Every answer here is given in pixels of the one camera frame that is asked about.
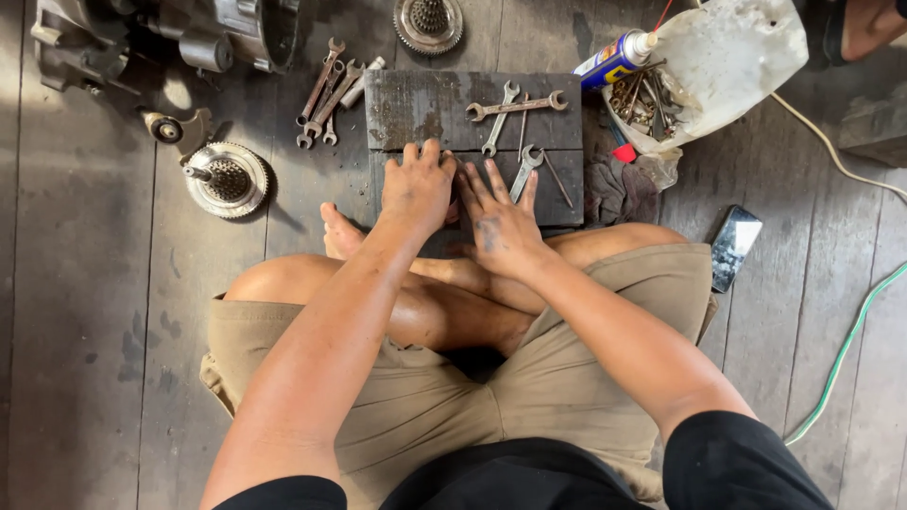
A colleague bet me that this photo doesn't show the person's left hand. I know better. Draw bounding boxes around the person's left hand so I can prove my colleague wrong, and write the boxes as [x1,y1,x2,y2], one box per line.
[379,139,459,239]

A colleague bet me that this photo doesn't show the person's right hand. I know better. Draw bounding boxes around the person's right hand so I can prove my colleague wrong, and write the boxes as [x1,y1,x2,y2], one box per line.
[455,159,551,279]

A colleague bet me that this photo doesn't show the short silver open-end wrench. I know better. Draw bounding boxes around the short silver open-end wrench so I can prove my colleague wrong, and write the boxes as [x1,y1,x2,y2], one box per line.
[509,144,545,205]

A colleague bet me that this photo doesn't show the person's bare foot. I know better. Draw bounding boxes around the person's bare foot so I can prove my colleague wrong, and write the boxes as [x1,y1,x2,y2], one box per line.
[319,202,371,262]

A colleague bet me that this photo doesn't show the dark wooden work block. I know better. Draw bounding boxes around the dark wooden work block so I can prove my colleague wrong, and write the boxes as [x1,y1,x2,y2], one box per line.
[363,69,585,229]

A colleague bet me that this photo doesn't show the person's left leg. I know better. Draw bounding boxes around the person's left leg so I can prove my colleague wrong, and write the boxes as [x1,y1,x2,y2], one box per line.
[222,254,536,357]

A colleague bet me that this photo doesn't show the person's leg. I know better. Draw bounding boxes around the person's leg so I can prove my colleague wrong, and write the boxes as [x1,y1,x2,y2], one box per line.
[410,222,690,317]
[222,254,536,357]

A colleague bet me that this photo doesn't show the person's right leg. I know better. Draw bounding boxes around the person's right leg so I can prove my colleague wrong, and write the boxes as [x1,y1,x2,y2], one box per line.
[410,222,690,317]

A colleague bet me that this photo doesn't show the dark greasy rag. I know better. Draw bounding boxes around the dark greasy rag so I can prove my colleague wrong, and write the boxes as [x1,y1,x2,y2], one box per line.
[583,151,664,229]

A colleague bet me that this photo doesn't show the grey open-end wrench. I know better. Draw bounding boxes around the grey open-end wrench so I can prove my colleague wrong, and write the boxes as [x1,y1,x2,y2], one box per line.
[297,59,367,150]

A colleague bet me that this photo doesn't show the silver socket tube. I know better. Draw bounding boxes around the silver socket tube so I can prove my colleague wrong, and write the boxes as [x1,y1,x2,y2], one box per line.
[339,56,387,110]

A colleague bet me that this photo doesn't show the long rusty open-end wrench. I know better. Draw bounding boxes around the long rusty open-end wrench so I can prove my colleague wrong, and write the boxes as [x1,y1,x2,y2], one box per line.
[465,90,569,123]

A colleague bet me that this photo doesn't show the dark combination wrench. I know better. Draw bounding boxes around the dark combination wrench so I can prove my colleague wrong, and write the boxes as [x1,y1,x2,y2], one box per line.
[309,59,346,137]

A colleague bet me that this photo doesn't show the khaki shorts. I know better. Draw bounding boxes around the khaki shorts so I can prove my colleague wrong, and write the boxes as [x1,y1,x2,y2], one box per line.
[199,243,719,504]

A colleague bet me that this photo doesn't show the clear plastic bag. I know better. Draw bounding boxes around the clear plastic bag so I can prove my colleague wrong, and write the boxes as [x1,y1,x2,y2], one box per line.
[633,146,684,193]

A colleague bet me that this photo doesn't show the round clutch gear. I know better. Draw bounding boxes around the round clutch gear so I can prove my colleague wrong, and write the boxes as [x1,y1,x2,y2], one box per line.
[393,0,465,56]

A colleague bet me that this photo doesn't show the clutch basket with shaft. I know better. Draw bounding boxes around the clutch basket with shaft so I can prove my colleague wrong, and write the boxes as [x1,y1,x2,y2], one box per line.
[182,142,270,219]

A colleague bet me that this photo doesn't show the heap of bolts and tools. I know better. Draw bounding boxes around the heap of bolts and tools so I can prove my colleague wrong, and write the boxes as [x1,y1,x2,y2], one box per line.
[609,59,685,141]

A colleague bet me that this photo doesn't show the blue yellow spray can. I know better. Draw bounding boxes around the blue yellow spray can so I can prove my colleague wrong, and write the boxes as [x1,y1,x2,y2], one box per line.
[572,0,675,92]

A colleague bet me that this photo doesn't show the black smartphone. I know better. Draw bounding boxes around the black smartphone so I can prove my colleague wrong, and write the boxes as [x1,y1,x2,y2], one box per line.
[710,204,764,295]

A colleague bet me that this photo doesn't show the black shirt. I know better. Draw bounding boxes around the black shirt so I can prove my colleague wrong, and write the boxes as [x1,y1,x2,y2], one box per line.
[211,410,835,510]

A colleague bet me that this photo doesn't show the grey engine casing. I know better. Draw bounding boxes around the grey engine casing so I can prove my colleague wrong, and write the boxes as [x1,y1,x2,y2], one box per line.
[31,0,302,97]

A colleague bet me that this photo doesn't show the small metal lever part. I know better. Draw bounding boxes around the small metal lever part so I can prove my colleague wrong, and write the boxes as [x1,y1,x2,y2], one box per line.
[137,106,214,162]

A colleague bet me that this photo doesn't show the cut white plastic jug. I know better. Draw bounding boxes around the cut white plastic jug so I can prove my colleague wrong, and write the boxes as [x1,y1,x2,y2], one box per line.
[601,0,810,157]

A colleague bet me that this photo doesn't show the rusty ring wrench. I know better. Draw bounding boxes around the rusty ring wrench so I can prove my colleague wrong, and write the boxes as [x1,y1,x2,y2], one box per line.
[296,38,347,128]

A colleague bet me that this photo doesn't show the white cable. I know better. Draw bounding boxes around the white cable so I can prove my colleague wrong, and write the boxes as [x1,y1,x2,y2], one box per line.
[770,91,907,201]

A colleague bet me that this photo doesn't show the green cable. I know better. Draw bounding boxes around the green cable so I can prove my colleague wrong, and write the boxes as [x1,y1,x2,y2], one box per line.
[784,261,907,448]

